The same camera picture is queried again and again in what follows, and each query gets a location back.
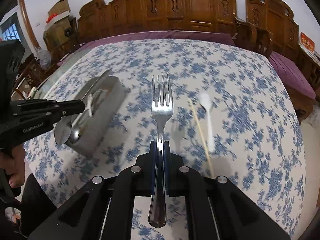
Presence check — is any top cardboard box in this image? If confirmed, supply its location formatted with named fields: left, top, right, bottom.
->
left=48, top=0, right=71, bottom=16

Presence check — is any metal spoon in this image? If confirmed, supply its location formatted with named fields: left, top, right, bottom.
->
left=69, top=121, right=84, bottom=144

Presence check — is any red gift box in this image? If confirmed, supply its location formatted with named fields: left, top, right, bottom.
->
left=299, top=31, right=315, bottom=54

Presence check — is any window with metal grille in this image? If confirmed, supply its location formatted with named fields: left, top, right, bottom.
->
left=1, top=13, right=27, bottom=46

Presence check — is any white plastic fork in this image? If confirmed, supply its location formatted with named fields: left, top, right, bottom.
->
left=87, top=89, right=108, bottom=117

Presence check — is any light wooden chopstick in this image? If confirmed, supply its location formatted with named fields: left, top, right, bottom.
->
left=188, top=98, right=214, bottom=179

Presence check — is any wooden side table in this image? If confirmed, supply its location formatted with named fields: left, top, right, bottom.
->
left=297, top=48, right=319, bottom=90

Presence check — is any blue floral tablecloth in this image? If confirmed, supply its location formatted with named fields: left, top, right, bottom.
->
left=24, top=39, right=306, bottom=236

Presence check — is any person's left hand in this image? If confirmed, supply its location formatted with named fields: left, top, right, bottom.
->
left=0, top=144, right=25, bottom=188

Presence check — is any carved wooden sofa bench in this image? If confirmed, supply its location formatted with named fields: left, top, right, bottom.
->
left=78, top=0, right=236, bottom=42

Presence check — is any carved wooden armchair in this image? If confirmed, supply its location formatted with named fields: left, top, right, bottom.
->
left=235, top=0, right=299, bottom=63

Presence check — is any dark wooden chopstick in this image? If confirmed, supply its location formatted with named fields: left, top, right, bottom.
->
left=103, top=87, right=113, bottom=92

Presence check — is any metal rectangular tray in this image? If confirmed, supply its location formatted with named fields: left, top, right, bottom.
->
left=64, top=70, right=125, bottom=158

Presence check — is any purple sofa cushion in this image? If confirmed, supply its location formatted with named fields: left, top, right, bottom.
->
left=57, top=30, right=235, bottom=67

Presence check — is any cardboard box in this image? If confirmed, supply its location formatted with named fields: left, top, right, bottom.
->
left=43, top=17, right=79, bottom=60
left=48, top=0, right=71, bottom=16

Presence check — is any metal fork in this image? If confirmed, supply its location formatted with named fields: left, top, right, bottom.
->
left=148, top=77, right=174, bottom=228

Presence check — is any white plastic spoon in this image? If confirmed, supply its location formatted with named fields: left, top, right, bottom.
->
left=199, top=93, right=215, bottom=152

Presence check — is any small black fan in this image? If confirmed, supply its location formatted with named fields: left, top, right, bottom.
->
left=64, top=27, right=74, bottom=44

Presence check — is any purple armchair cushion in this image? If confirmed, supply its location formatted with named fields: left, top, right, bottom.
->
left=268, top=51, right=316, bottom=99

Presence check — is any lower cardboard box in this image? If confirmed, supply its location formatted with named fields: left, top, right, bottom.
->
left=43, top=17, right=79, bottom=60

